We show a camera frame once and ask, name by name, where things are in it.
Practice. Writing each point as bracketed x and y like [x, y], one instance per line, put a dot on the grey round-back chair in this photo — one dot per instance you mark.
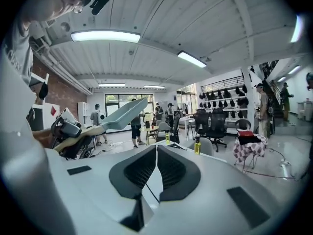
[244, 121]

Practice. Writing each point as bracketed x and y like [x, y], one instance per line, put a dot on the person's glasses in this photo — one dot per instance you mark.
[78, 9]

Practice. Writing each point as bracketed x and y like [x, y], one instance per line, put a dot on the grey plastic chair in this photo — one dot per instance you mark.
[163, 128]
[206, 144]

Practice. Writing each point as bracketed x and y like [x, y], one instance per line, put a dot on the person's left forearm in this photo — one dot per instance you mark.
[41, 138]

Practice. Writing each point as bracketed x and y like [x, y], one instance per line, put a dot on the red and black bag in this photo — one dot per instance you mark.
[249, 137]

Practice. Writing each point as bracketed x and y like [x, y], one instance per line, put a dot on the long ceiling light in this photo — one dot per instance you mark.
[294, 69]
[297, 28]
[192, 59]
[111, 85]
[281, 79]
[154, 86]
[105, 36]

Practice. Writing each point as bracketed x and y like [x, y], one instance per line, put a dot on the black staircase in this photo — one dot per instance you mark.
[276, 106]

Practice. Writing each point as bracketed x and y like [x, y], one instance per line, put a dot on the red pyramid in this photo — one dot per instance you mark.
[53, 110]

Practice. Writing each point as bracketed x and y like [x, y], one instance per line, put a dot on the wooden round table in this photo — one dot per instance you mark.
[149, 129]

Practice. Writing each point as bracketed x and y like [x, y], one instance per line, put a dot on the pink checked cloth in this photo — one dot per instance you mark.
[244, 150]

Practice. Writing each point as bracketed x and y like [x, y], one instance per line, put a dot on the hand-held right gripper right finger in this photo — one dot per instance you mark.
[215, 177]

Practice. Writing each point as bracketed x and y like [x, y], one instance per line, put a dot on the black head-mounted camera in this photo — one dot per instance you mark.
[101, 1]

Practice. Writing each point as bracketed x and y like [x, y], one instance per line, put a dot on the large glass window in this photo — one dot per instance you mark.
[117, 104]

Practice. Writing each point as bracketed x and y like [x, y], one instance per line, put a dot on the person's face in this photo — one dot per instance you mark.
[63, 1]

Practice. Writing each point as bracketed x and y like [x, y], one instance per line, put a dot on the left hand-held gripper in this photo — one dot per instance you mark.
[69, 115]

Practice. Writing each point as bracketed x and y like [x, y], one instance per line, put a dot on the yellow bottle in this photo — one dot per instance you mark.
[198, 148]
[168, 139]

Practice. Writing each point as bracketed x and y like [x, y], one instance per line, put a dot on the black office chair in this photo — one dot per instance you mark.
[217, 124]
[201, 121]

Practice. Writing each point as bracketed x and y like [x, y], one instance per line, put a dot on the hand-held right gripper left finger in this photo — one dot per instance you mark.
[97, 192]

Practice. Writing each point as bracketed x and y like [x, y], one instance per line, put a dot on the person's grey T-shirt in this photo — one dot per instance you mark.
[19, 57]

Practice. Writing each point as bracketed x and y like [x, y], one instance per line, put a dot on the white tall cabinet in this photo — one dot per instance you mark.
[82, 114]

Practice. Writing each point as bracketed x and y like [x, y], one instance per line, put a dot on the black cap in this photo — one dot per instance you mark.
[43, 90]

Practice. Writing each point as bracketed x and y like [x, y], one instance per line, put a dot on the row of black caps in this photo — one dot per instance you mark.
[242, 101]

